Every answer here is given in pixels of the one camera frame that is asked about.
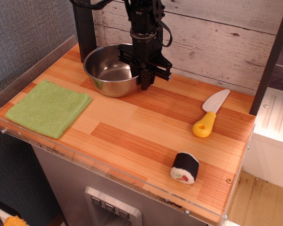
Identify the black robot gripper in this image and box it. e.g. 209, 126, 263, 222
117, 36, 173, 90

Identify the stainless steel bowl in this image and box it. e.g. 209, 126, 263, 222
83, 44, 141, 97

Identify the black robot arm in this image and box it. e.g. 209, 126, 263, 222
117, 0, 173, 90

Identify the green folded towel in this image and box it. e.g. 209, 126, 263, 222
5, 80, 92, 139

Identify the plush sushi roll toy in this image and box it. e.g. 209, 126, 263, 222
170, 152, 200, 185

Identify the silver toy fridge cabinet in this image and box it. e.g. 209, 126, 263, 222
33, 146, 204, 226

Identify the grey ice dispenser panel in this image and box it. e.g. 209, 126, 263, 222
84, 186, 143, 226

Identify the white toy sink unit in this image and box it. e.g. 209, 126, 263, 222
242, 88, 283, 187

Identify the clear acrylic table guard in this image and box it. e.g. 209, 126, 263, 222
0, 111, 254, 226

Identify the orange plush toy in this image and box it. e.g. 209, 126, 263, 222
3, 216, 28, 226

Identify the dark left shelf post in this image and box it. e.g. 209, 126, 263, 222
73, 0, 97, 62

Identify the dark shelf post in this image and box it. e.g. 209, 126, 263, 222
249, 18, 283, 116
73, 0, 97, 62

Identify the toy knife yellow handle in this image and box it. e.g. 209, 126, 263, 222
192, 89, 230, 138

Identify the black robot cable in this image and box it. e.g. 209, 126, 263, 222
69, 0, 173, 48

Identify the dark right shelf post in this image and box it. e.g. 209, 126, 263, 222
249, 18, 283, 116

